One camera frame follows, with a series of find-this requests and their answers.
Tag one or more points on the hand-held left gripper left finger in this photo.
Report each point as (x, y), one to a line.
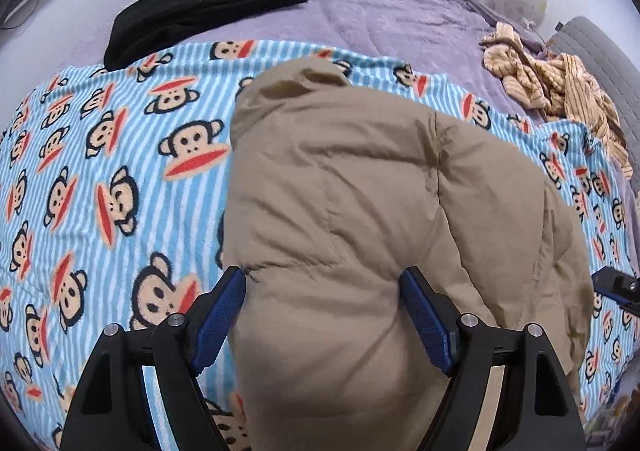
(220, 316)

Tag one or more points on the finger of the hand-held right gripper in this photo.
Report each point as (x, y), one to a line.
(612, 285)

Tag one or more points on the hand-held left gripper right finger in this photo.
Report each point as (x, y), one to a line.
(425, 321)

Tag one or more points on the beige puffer jacket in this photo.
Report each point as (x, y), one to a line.
(350, 206)

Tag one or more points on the blue striped monkey print blanket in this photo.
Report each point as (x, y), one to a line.
(125, 181)

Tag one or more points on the beige striped garment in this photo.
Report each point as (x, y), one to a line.
(575, 91)

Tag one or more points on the grey quilted headboard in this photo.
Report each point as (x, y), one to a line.
(600, 51)

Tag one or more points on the purple bedspread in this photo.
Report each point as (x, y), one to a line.
(375, 16)

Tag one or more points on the black folded cloth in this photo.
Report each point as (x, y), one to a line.
(200, 6)

